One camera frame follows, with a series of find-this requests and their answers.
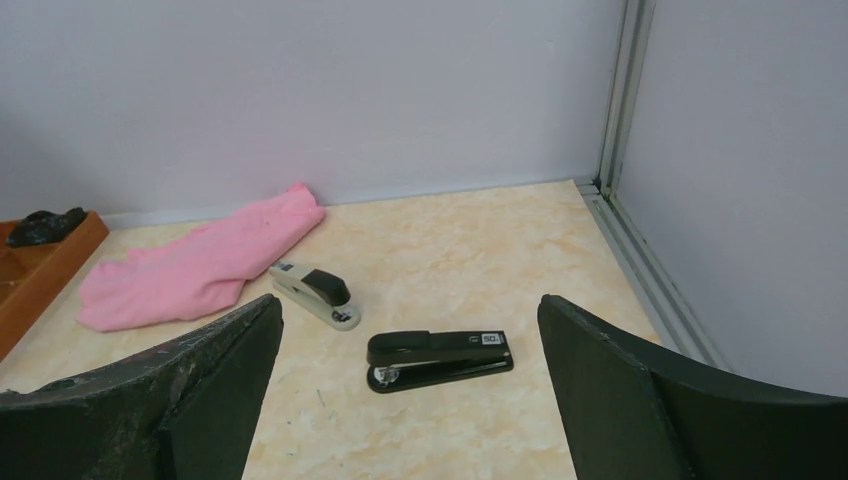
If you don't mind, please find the beige and black stapler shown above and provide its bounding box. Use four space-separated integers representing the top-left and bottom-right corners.
268 260 361 332

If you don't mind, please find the orange wooden compartment tray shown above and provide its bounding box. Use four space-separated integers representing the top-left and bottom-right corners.
1 211 109 358

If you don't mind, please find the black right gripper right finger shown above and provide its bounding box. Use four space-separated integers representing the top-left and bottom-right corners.
537 295 847 479

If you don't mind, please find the aluminium frame rail right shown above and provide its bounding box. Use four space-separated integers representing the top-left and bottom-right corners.
577 181 734 372

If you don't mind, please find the aluminium frame corner post right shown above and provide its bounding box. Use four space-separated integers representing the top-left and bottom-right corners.
596 0 656 197

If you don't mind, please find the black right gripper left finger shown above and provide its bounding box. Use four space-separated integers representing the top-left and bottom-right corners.
1 294 284 479

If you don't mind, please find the pink cloth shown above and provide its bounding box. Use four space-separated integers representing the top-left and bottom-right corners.
77 183 326 332

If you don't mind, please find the dark rolled sock back right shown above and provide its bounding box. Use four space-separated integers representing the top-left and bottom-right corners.
5 207 87 248

